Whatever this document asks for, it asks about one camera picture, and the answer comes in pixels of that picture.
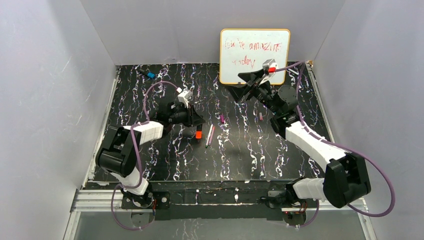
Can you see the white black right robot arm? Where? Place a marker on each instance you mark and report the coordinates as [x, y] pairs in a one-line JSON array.
[[346, 176]]

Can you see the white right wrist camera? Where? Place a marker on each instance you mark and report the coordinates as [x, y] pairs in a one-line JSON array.
[[269, 67]]

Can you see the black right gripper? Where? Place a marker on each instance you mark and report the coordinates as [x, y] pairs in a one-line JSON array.
[[257, 84]]

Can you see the small white pen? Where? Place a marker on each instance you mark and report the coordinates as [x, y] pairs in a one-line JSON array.
[[293, 71]]

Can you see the orange framed whiteboard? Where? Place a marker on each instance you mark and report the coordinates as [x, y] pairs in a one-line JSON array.
[[244, 50]]

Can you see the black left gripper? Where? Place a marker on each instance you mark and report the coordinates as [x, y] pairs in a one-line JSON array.
[[190, 115]]

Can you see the white green pen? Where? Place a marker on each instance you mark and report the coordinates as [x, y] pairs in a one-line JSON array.
[[208, 136]]

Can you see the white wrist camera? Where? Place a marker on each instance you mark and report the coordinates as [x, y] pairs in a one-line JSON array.
[[269, 67], [184, 96]]

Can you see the black orange highlighter pen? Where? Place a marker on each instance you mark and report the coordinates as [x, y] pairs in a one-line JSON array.
[[199, 132]]

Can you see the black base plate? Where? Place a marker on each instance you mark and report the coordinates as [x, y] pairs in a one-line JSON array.
[[230, 199]]

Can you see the blue black marker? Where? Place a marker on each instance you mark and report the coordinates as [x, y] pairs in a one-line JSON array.
[[148, 74]]

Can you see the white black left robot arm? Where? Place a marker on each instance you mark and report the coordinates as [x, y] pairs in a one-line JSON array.
[[119, 152]]

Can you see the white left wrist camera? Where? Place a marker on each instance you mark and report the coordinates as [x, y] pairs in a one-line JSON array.
[[184, 96]]

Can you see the pink white pen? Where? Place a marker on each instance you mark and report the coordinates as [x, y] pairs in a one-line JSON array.
[[210, 138]]

